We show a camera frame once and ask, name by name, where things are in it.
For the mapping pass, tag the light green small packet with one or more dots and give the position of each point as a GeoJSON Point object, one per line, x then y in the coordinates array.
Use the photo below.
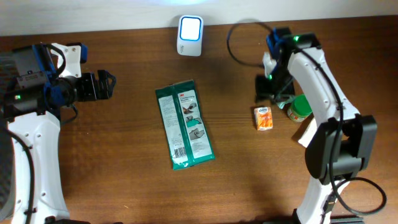
{"type": "Point", "coordinates": [285, 101]}

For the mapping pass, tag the green lid jar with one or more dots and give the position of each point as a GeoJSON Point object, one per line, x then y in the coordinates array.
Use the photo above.
{"type": "Point", "coordinates": [300, 109]}

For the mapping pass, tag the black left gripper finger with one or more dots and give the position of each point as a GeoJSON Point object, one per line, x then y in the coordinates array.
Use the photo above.
{"type": "Point", "coordinates": [106, 78]}
{"type": "Point", "coordinates": [105, 91]}

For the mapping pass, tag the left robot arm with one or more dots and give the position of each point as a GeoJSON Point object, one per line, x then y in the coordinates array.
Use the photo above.
{"type": "Point", "coordinates": [49, 78]}

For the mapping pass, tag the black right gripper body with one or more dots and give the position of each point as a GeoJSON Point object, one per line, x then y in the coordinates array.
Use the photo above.
{"type": "Point", "coordinates": [283, 86]}

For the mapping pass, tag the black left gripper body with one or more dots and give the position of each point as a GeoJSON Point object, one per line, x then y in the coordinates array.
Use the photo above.
{"type": "Point", "coordinates": [86, 86]}

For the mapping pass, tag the white tube with cork cap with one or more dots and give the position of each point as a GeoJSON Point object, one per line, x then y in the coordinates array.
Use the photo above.
{"type": "Point", "coordinates": [308, 134]}

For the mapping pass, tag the dark green wipes pack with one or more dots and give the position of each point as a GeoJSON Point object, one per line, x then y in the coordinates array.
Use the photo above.
{"type": "Point", "coordinates": [187, 138]}

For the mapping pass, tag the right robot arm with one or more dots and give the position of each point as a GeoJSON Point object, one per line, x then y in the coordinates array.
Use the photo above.
{"type": "Point", "coordinates": [343, 141]}

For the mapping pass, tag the orange small packet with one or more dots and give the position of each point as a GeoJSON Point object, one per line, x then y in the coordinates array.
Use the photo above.
{"type": "Point", "coordinates": [263, 118]}

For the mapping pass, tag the white barcode scanner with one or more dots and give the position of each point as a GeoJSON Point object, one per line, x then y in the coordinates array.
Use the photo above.
{"type": "Point", "coordinates": [190, 35]}

